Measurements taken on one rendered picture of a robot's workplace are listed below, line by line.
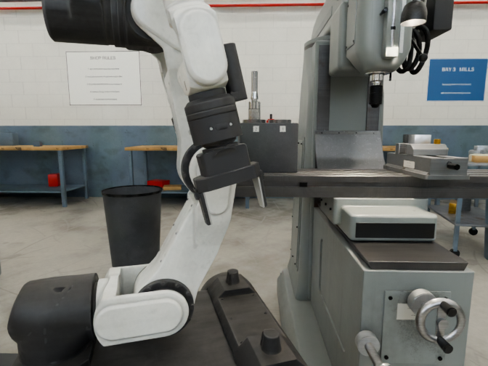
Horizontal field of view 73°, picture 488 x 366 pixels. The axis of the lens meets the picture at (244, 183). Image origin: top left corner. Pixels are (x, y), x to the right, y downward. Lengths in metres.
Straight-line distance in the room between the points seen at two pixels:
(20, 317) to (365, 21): 1.29
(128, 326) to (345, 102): 1.35
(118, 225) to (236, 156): 2.22
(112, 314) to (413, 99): 5.67
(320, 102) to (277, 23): 4.13
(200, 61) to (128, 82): 5.39
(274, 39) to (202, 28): 5.15
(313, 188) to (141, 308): 0.71
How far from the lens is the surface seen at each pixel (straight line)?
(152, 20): 0.76
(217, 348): 0.91
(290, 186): 1.21
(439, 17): 1.75
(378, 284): 1.03
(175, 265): 0.83
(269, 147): 1.26
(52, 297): 0.87
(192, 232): 0.81
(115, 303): 0.82
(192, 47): 0.54
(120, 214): 2.71
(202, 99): 0.55
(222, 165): 0.57
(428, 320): 0.98
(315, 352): 1.56
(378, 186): 1.29
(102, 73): 6.10
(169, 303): 0.82
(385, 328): 1.10
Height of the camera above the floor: 1.09
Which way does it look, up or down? 9 degrees down
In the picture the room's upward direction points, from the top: straight up
